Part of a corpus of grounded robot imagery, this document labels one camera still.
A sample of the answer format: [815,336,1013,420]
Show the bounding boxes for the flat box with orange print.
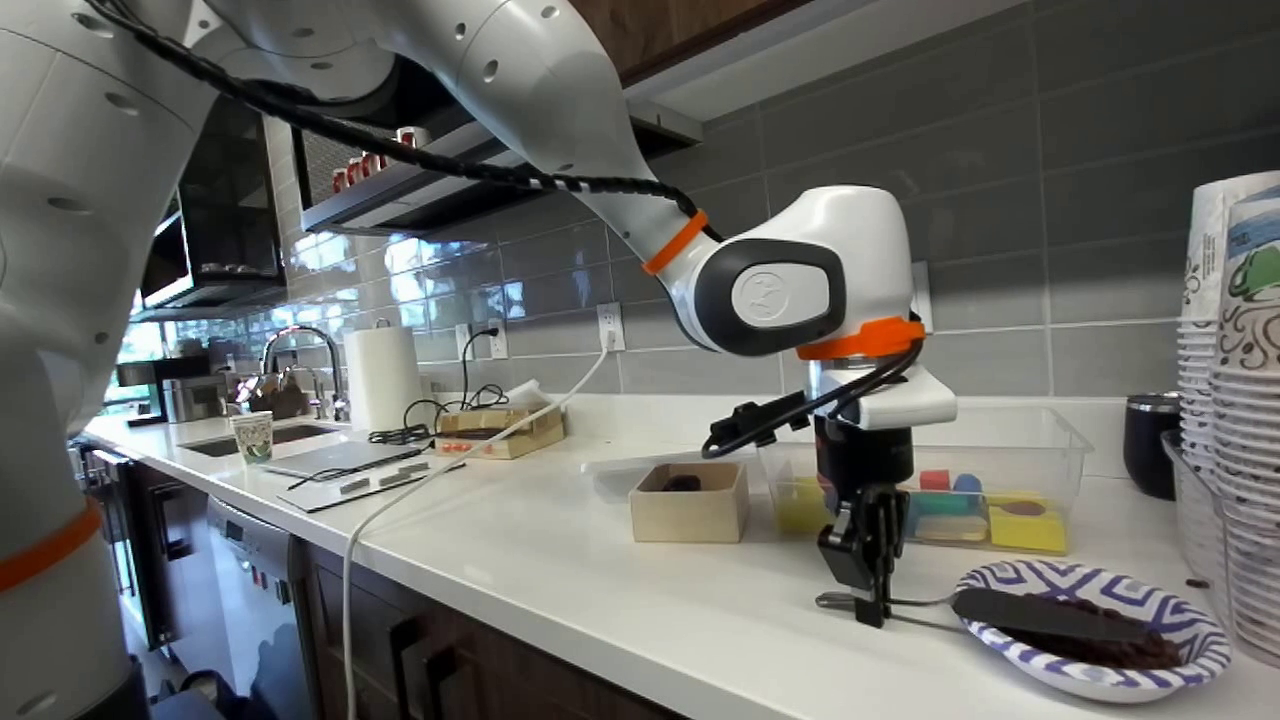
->
[436,415,577,462]

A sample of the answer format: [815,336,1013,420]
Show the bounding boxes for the dark brown coffee grounds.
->
[947,582,1190,675]

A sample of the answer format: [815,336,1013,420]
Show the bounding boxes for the silver dishwasher front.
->
[195,496,306,720]

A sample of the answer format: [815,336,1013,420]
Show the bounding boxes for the black cabinet handle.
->
[422,636,470,720]
[382,607,436,720]

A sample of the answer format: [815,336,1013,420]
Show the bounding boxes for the white plate with blue pattern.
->
[947,551,1241,707]

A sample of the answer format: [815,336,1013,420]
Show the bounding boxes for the small light wooden box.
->
[625,457,750,547]

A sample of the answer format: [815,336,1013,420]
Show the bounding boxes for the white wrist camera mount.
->
[802,364,965,435]

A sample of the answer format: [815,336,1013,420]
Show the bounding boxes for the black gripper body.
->
[810,420,919,535]

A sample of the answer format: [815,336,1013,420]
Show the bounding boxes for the silver spatula with black handle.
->
[810,589,967,631]

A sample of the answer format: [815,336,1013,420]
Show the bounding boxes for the tall patterned paper cup stack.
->
[1175,166,1280,485]
[1205,186,1280,671]

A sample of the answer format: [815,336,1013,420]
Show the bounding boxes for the wooden upper cabinet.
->
[295,0,1024,240]

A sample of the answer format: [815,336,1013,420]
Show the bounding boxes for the black power cable with adapter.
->
[362,319,513,451]

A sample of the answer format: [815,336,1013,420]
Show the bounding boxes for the dark wood base cabinet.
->
[75,451,694,720]

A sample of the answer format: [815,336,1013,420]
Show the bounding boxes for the white power cable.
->
[334,322,626,720]

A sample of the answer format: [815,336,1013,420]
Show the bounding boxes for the chrome sink faucet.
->
[258,319,353,424]

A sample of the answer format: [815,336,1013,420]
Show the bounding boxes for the black coffee machine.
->
[109,342,232,431]

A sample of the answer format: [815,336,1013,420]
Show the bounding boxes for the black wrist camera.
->
[698,387,821,462]

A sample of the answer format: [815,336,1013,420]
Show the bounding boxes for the white outlet with black plug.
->
[462,315,513,368]

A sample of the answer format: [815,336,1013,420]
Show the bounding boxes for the black overhead microwave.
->
[137,97,292,322]

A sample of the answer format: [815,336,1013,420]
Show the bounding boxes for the black tumbler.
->
[1118,387,1183,504]

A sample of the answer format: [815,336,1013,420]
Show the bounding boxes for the stainless steel sink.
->
[181,415,340,462]

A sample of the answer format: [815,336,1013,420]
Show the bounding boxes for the white paper towel roll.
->
[340,322,422,435]

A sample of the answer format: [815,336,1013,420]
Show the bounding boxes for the clear plastic storage bin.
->
[757,400,1091,559]

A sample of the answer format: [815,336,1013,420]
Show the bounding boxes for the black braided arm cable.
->
[84,0,711,223]

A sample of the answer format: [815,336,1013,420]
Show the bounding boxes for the yellow sponge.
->
[983,493,1076,559]

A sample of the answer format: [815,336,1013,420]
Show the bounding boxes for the single patterned paper cup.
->
[226,407,279,467]

